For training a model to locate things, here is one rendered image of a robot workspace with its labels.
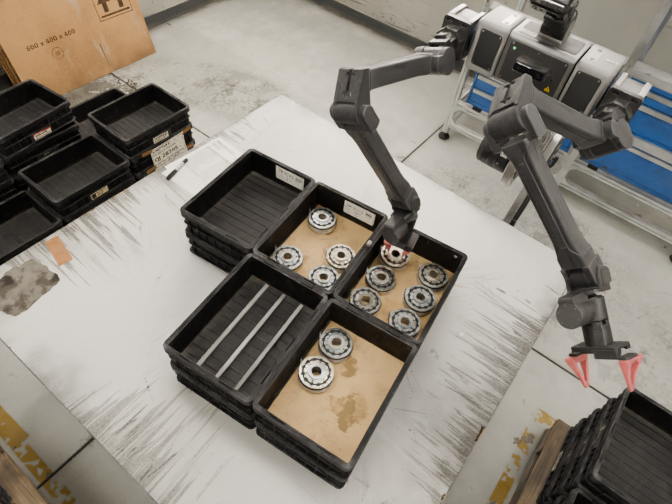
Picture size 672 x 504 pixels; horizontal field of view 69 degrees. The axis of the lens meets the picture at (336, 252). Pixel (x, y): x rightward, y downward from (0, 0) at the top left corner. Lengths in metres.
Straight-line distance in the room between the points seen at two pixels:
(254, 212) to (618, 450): 1.54
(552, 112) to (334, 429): 0.96
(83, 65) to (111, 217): 2.16
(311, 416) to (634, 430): 1.24
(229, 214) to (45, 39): 2.43
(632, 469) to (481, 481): 0.61
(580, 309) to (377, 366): 0.62
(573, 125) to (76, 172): 2.26
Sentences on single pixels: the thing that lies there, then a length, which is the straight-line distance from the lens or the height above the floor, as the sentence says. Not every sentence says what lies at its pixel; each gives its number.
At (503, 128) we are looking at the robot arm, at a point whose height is 1.57.
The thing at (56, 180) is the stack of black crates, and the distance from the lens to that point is 2.77.
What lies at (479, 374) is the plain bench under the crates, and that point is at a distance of 1.72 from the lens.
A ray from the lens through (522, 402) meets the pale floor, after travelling 2.57.
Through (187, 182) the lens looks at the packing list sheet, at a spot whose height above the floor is 0.70.
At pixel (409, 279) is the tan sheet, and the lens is 1.68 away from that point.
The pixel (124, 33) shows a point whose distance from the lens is 4.20.
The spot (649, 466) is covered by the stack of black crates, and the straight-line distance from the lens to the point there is 2.14.
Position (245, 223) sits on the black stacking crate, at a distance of 1.77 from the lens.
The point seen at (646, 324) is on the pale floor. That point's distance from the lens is 3.17.
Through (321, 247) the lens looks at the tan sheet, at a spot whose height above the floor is 0.83.
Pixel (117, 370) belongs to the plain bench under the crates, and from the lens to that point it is 1.68.
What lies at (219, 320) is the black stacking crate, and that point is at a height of 0.83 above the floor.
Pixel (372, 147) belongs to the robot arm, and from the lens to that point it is 1.28.
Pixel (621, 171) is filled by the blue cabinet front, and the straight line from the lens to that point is 3.34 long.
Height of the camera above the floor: 2.16
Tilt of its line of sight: 52 degrees down
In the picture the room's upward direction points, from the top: 9 degrees clockwise
